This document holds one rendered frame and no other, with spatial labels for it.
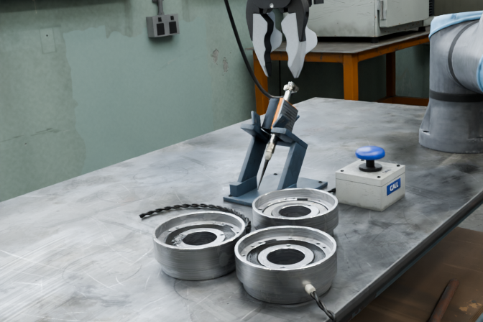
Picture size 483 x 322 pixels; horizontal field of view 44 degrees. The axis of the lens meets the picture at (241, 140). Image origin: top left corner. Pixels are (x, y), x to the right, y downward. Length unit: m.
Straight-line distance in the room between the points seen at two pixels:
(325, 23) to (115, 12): 1.06
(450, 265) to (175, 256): 0.72
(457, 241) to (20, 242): 0.89
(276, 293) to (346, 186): 0.28
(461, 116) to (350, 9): 1.93
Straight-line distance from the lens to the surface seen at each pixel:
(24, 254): 0.80
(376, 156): 0.83
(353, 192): 0.84
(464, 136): 1.08
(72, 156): 2.46
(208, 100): 2.93
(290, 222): 0.70
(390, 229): 0.77
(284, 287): 0.59
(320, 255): 0.64
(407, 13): 3.07
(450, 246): 1.33
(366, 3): 2.91
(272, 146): 0.87
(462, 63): 1.00
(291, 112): 0.88
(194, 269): 0.65
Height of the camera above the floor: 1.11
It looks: 15 degrees down
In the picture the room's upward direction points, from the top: 4 degrees counter-clockwise
